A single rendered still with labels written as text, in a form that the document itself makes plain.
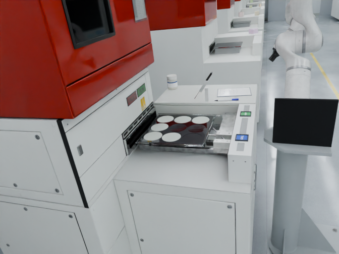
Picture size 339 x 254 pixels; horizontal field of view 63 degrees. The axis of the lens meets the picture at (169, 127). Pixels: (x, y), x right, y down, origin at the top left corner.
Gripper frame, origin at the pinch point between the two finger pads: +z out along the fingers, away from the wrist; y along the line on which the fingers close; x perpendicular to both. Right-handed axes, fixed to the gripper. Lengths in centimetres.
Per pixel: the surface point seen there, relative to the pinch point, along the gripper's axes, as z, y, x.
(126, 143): 72, -36, 70
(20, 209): 116, -51, 104
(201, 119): 49, -22, 32
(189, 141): 53, -44, 46
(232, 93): 30.2, -8.9, 14.0
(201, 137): 49, -43, 40
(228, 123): 41, -31, 22
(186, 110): 53, -9, 34
